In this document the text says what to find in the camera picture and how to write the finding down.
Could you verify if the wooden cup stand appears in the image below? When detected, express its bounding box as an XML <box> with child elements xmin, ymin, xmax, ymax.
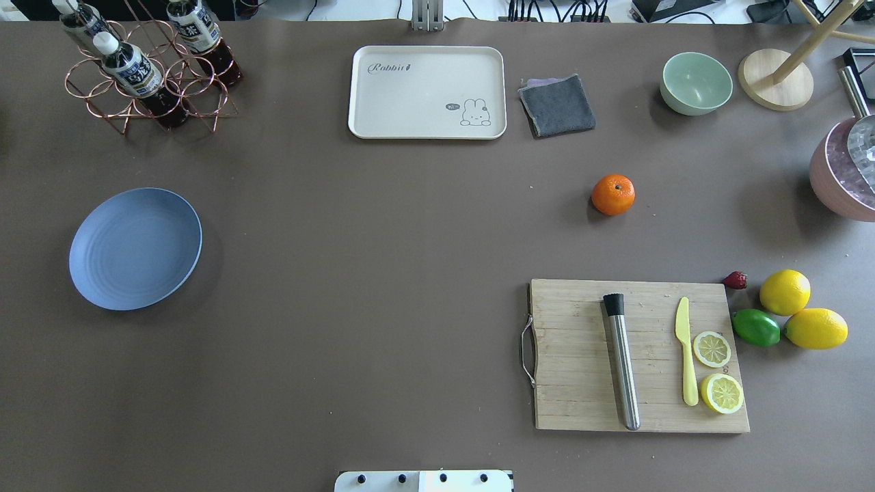
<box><xmin>737</xmin><ymin>1</ymin><xmax>874</xmax><ymax>111</ymax></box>

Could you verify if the right tea bottle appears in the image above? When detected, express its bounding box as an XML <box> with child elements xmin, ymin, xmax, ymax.
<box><xmin>165</xmin><ymin>1</ymin><xmax>243</xmax><ymax>87</ymax></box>

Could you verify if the lower yellow lemon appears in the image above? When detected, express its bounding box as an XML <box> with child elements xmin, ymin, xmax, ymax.
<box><xmin>784</xmin><ymin>308</ymin><xmax>849</xmax><ymax>350</ymax></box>

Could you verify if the yellow lemon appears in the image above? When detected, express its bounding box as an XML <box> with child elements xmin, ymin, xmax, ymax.
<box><xmin>759</xmin><ymin>270</ymin><xmax>811</xmax><ymax>316</ymax></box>
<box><xmin>784</xmin><ymin>308</ymin><xmax>849</xmax><ymax>350</ymax></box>

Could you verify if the upper lemon half slice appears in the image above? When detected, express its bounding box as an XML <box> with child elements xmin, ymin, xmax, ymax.
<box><xmin>692</xmin><ymin>331</ymin><xmax>732</xmax><ymax>368</ymax></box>

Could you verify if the grey folded cloth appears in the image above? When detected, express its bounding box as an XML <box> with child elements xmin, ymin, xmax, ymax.
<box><xmin>517</xmin><ymin>74</ymin><xmax>597</xmax><ymax>138</ymax></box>

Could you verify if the green ceramic bowl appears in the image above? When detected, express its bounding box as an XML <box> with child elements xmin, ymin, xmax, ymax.
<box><xmin>660</xmin><ymin>52</ymin><xmax>733</xmax><ymax>116</ymax></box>

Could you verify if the pink ice bowl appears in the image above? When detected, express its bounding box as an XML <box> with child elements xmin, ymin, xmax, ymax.
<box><xmin>809</xmin><ymin>118</ymin><xmax>874</xmax><ymax>222</ymax></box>

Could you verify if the green lime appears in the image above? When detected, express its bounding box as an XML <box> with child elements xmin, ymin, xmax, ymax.
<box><xmin>731</xmin><ymin>308</ymin><xmax>781</xmax><ymax>348</ymax></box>

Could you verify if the lemon half slice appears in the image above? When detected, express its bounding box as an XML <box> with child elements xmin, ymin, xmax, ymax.
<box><xmin>699</xmin><ymin>374</ymin><xmax>744</xmax><ymax>415</ymax></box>
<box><xmin>692</xmin><ymin>331</ymin><xmax>732</xmax><ymax>368</ymax></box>

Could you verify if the bamboo cutting board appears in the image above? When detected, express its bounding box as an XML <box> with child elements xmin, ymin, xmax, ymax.
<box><xmin>529</xmin><ymin>278</ymin><xmax>750</xmax><ymax>434</ymax></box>

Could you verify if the copper wire bottle rack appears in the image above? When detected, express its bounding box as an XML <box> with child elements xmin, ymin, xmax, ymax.
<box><xmin>64</xmin><ymin>1</ymin><xmax>239</xmax><ymax>136</ymax></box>

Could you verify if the blue round plate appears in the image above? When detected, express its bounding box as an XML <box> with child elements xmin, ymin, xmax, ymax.
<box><xmin>68</xmin><ymin>187</ymin><xmax>203</xmax><ymax>311</ymax></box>

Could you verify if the lower lemon half slice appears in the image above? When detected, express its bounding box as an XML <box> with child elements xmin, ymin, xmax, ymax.
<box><xmin>699</xmin><ymin>374</ymin><xmax>744</xmax><ymax>415</ymax></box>

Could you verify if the orange mandarin fruit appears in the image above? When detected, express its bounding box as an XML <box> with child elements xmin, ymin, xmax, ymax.
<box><xmin>591</xmin><ymin>174</ymin><xmax>636</xmax><ymax>216</ymax></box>

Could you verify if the aluminium camera post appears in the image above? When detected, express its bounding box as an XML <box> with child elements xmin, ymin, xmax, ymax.
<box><xmin>410</xmin><ymin>0</ymin><xmax>444</xmax><ymax>32</ymax></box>

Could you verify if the middle tea bottle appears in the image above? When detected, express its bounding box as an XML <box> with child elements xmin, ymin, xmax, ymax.
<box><xmin>92</xmin><ymin>31</ymin><xmax>189</xmax><ymax>128</ymax></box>

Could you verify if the small red strawberry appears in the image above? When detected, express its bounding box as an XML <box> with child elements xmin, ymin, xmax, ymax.
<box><xmin>721</xmin><ymin>271</ymin><xmax>748</xmax><ymax>290</ymax></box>

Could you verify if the cream rabbit tray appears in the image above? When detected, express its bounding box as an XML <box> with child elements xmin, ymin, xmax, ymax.
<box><xmin>347</xmin><ymin>46</ymin><xmax>507</xmax><ymax>140</ymax></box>

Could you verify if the left tea bottle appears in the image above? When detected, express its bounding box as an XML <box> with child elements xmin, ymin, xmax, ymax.
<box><xmin>52</xmin><ymin>0</ymin><xmax>121</xmax><ymax>55</ymax></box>

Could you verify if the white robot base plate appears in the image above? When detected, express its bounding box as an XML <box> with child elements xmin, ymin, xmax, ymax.
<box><xmin>334</xmin><ymin>469</ymin><xmax>515</xmax><ymax>491</ymax></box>

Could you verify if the yellow plastic knife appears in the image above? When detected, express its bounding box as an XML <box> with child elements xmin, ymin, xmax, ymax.
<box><xmin>675</xmin><ymin>297</ymin><xmax>699</xmax><ymax>406</ymax></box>

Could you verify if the metal ice scoop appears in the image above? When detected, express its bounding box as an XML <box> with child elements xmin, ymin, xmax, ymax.
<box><xmin>839</xmin><ymin>66</ymin><xmax>874</xmax><ymax>192</ymax></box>

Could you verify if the upper yellow lemon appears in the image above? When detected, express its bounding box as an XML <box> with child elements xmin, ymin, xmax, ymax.
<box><xmin>759</xmin><ymin>270</ymin><xmax>811</xmax><ymax>316</ymax></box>

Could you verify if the tea bottle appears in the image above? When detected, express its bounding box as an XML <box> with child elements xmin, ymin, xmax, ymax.
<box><xmin>92</xmin><ymin>31</ymin><xmax>189</xmax><ymax>128</ymax></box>
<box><xmin>165</xmin><ymin>1</ymin><xmax>243</xmax><ymax>87</ymax></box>
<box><xmin>52</xmin><ymin>0</ymin><xmax>121</xmax><ymax>55</ymax></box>

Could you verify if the steel muddler black tip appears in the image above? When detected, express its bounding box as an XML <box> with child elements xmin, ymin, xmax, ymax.
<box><xmin>603</xmin><ymin>293</ymin><xmax>641</xmax><ymax>432</ymax></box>

